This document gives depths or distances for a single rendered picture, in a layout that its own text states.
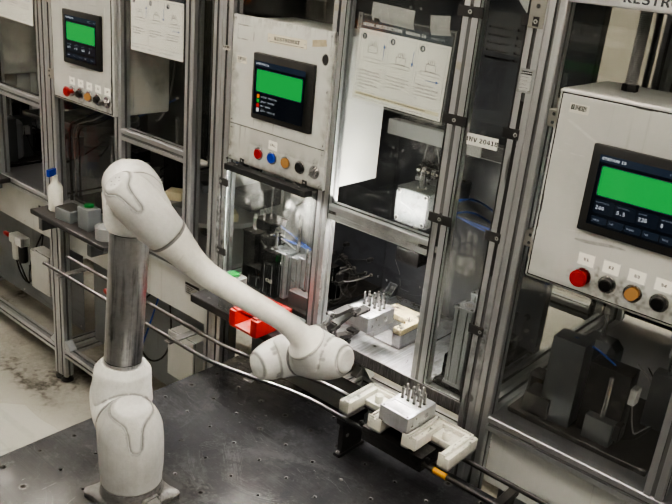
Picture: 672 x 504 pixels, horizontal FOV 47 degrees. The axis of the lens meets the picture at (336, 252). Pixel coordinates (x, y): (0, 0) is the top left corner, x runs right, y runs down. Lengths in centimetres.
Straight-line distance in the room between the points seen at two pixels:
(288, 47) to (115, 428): 117
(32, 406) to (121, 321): 180
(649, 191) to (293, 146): 108
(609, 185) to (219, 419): 134
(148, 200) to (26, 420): 210
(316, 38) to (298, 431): 116
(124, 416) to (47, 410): 181
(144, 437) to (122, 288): 37
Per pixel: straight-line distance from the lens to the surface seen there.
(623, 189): 181
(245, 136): 253
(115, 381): 214
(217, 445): 235
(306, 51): 231
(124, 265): 201
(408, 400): 215
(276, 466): 228
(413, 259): 240
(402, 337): 243
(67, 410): 378
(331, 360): 191
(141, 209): 179
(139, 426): 200
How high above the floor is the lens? 206
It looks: 22 degrees down
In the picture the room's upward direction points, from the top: 6 degrees clockwise
